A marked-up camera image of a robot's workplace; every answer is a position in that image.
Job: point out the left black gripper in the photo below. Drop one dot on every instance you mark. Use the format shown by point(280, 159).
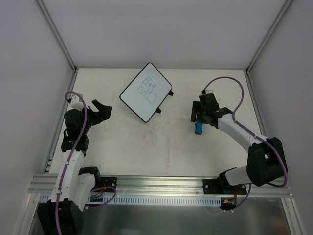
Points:
point(95, 115)

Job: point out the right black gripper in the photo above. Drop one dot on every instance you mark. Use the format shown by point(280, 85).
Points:
point(199, 116)

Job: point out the blue whiteboard eraser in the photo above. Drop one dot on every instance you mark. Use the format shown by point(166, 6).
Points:
point(198, 128)

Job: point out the small black-framed whiteboard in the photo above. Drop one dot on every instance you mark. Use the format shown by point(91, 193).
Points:
point(146, 92)

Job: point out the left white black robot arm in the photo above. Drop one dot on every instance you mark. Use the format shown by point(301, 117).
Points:
point(62, 213)

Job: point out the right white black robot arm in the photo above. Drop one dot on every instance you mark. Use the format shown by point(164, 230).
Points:
point(265, 156)

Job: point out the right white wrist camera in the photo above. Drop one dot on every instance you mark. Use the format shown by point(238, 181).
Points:
point(206, 91)

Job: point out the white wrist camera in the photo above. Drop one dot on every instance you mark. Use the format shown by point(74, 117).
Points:
point(76, 103)
point(206, 91)

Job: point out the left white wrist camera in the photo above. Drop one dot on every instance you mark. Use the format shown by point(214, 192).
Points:
point(76, 103)

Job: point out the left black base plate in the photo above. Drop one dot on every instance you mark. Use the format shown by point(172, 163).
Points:
point(108, 183)

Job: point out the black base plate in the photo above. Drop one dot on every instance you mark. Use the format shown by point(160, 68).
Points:
point(108, 183)
point(220, 186)

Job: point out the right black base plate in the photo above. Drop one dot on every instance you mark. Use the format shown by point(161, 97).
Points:
point(220, 186)

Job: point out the white slotted cable duct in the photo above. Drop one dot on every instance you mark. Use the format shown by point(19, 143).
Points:
point(149, 200)

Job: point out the aluminium mounting rail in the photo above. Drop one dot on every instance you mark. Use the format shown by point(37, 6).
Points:
point(159, 185)

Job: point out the left aluminium frame post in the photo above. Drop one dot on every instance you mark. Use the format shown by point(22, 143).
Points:
point(55, 32)

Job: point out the aluminium frame post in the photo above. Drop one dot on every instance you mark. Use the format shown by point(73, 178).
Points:
point(273, 26)
point(55, 32)

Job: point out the right aluminium frame post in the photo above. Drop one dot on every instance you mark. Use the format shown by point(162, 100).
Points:
point(273, 26)

